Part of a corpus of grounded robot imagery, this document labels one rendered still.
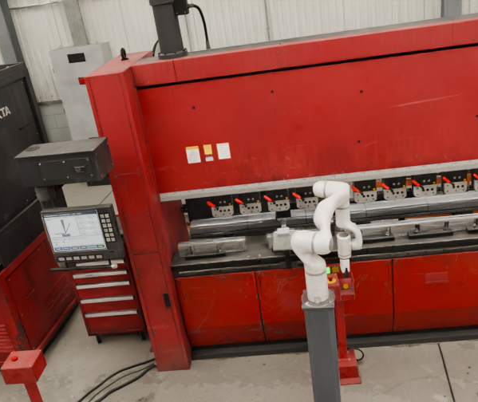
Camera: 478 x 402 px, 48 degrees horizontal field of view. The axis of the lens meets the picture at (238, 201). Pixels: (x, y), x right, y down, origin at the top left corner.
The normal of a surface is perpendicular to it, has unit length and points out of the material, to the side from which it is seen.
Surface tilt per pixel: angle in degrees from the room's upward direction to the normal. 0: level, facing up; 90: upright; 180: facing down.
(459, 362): 0
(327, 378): 90
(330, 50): 90
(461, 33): 90
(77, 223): 90
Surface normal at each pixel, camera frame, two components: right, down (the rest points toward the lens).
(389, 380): -0.14, -0.91
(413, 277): -0.06, 0.41
